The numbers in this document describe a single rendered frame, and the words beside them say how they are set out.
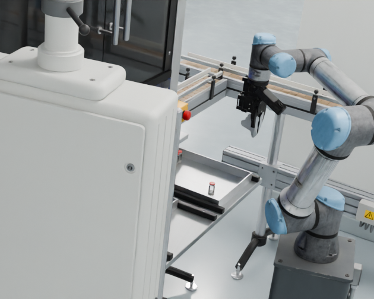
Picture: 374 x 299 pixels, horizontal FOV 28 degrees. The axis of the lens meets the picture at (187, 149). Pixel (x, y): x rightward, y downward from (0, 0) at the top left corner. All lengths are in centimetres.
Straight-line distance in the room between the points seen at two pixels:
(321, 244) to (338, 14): 170
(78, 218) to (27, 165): 16
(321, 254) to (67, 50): 124
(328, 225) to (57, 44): 121
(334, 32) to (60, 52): 251
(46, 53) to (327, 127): 84
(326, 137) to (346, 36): 188
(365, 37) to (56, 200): 250
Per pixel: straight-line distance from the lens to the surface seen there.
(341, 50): 394
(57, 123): 158
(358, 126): 208
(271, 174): 362
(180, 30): 273
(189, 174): 271
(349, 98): 225
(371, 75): 392
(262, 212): 375
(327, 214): 243
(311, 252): 249
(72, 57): 159
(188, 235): 237
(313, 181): 223
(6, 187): 172
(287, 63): 235
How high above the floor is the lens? 215
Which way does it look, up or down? 26 degrees down
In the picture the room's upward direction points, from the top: 6 degrees clockwise
